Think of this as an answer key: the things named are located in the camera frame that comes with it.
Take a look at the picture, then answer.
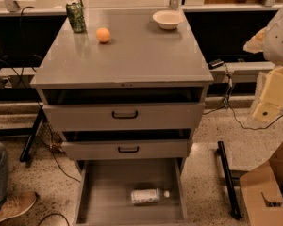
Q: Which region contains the bottom grey drawer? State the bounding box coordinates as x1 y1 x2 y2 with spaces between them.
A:
74 159 187 226

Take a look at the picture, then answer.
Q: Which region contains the grey drawer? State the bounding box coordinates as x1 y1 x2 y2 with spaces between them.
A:
43 87 204 131
74 159 187 226
62 129 191 160

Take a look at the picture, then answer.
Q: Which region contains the green soda can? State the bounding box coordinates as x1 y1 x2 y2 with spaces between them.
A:
66 0 86 33

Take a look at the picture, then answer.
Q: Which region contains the top grey drawer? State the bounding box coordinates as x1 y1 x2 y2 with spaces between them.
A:
43 87 204 131

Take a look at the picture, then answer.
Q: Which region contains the cardboard box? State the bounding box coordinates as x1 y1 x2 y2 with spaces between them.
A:
240 142 283 226

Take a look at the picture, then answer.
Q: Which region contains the black table leg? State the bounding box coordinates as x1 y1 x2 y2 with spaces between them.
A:
0 107 44 163
217 141 242 220

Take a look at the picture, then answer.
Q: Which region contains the grey drawer cabinet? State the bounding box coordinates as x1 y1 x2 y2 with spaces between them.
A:
30 7 214 226

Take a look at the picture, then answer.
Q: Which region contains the black cable right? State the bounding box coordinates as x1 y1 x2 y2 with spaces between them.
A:
203 63 283 131

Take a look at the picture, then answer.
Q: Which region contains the orange fruit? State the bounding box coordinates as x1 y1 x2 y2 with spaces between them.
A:
96 27 111 43

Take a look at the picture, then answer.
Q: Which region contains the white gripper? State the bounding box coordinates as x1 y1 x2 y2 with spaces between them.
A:
243 28 283 122

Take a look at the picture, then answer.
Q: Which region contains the black table leg left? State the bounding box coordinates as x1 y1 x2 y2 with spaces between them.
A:
0 107 44 163

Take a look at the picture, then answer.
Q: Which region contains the black table leg right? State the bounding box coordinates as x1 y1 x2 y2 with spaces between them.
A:
217 141 242 220

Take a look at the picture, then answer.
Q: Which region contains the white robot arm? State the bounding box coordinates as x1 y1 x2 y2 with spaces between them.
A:
243 6 283 123

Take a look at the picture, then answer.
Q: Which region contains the clear plastic bottle white label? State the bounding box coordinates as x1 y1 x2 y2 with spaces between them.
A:
131 188 170 205

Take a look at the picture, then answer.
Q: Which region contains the middle grey drawer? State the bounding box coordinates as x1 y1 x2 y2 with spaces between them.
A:
62 129 191 160

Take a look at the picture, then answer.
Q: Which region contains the black power adapter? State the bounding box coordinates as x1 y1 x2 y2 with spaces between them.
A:
208 59 224 70

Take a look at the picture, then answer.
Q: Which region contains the black cable left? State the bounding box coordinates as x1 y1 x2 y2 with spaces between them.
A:
0 6 82 184

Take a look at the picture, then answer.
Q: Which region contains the black cable on floor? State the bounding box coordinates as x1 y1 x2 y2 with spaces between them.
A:
37 213 71 226

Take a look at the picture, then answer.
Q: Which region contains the white paper bowl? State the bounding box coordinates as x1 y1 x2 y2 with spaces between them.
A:
153 10 184 30

